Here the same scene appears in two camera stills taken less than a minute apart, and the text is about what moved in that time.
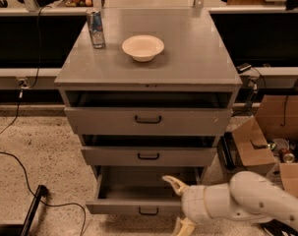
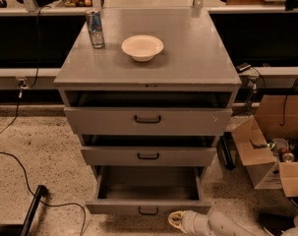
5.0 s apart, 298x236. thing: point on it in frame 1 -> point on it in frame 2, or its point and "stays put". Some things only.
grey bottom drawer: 141,190 stays put
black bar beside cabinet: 226,148 stays put
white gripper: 193,201 -> 193,219
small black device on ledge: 243,67 stays put
